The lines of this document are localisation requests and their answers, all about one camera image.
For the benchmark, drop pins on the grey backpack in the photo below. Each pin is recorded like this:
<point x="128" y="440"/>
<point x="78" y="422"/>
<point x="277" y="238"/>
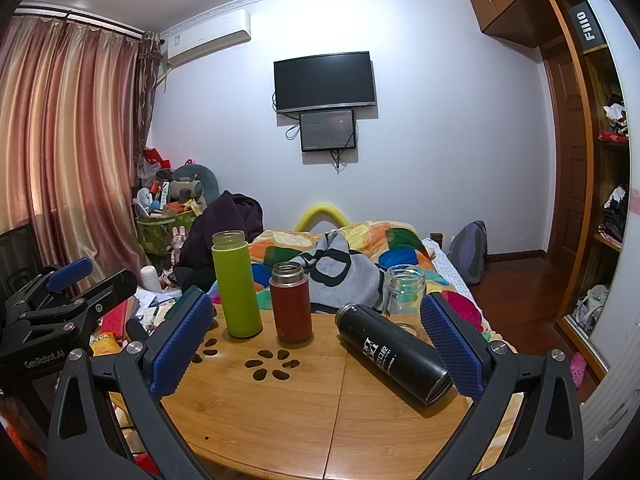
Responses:
<point x="467" y="255"/>

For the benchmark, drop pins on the wooden overhead cabinet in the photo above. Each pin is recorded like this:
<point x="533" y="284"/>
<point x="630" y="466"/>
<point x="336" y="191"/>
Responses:
<point x="510" y="2"/>

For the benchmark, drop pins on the black wall television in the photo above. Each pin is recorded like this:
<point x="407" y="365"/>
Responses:
<point x="325" y="81"/>

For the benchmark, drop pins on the yellow foam tube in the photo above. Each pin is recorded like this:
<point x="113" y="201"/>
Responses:
<point x="320" y="210"/>

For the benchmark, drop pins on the dark purple jacket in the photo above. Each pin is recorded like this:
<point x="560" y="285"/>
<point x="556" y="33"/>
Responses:
<point x="220" y="217"/>

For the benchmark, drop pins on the pink satin curtain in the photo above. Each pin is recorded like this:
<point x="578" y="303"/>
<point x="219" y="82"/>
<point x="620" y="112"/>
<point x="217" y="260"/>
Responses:
<point x="65" y="135"/>

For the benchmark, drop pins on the pink bunny toy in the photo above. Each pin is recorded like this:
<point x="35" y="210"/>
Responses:
<point x="178" y="242"/>

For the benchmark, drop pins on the green thermos cup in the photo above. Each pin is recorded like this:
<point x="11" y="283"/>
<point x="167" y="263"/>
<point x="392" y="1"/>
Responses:
<point x="237" y="287"/>

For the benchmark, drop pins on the small black wall monitor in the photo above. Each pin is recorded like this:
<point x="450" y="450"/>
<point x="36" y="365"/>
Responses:
<point x="327" y="130"/>

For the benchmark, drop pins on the brown patterned curtain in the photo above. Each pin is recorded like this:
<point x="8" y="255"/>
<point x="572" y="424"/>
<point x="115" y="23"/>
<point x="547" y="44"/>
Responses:
<point x="148" y="90"/>

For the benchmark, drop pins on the red bag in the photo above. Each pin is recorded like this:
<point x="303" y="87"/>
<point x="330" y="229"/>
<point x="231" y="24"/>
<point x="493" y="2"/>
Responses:
<point x="154" y="159"/>

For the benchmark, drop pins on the wooden wardrobe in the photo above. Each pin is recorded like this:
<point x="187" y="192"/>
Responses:
<point x="600" y="170"/>

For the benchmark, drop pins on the checkered bed sheet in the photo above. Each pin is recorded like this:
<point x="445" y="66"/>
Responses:
<point x="445" y="265"/>

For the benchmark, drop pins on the black thermos cup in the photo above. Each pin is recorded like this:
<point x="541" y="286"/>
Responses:
<point x="395" y="355"/>

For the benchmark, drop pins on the magenta fuzzy cloth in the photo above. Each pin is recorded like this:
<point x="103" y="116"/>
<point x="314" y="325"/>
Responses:
<point x="462" y="310"/>

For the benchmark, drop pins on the white air conditioner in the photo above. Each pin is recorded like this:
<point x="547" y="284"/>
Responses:
<point x="207" y="37"/>

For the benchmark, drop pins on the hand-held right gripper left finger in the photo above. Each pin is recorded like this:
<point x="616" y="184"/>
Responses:
<point x="179" y="347"/>

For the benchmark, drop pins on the green storage basket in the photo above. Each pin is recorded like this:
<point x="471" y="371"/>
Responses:
<point x="160" y="235"/>

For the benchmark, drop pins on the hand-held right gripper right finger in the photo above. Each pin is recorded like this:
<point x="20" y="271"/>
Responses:
<point x="452" y="351"/>

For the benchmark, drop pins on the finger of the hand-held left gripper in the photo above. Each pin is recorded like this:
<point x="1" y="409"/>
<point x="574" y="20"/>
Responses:
<point x="107" y="291"/>
<point x="70" y="272"/>

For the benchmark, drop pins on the colourful patchwork quilt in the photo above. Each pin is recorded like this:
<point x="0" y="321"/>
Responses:
<point x="390" y="242"/>

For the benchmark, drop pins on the black chair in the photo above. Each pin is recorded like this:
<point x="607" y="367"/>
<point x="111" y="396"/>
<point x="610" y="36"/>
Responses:
<point x="17" y="250"/>

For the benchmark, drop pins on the grey handbag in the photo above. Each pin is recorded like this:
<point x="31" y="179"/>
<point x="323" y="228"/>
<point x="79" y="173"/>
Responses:
<point x="592" y="307"/>

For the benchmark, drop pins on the grey green plush toy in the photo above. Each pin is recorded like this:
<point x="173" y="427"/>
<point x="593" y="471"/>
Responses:
<point x="195" y="180"/>

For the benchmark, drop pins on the yellow snack packet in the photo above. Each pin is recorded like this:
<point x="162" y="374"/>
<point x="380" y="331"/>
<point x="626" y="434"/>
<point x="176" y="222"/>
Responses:
<point x="106" y="344"/>

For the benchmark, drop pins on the brown wooden door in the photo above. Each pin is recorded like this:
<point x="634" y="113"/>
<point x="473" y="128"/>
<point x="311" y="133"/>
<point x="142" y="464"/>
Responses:
<point x="562" y="160"/>

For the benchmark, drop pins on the red thermos cup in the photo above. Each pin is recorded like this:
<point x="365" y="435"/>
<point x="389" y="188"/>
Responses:
<point x="291" y="310"/>

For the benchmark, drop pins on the pink slipper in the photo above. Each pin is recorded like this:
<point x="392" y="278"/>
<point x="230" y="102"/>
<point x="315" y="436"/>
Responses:
<point x="578" y="370"/>

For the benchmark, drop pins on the white bottle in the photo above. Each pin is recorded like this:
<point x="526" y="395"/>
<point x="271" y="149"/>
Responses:
<point x="151" y="280"/>

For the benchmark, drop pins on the clear glass cup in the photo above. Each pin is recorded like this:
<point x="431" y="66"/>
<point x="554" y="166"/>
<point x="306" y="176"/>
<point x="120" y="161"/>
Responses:
<point x="404" y="287"/>

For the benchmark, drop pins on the grey garment with black print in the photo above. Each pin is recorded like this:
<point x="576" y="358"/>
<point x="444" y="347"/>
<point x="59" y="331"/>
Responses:
<point x="345" y="267"/>

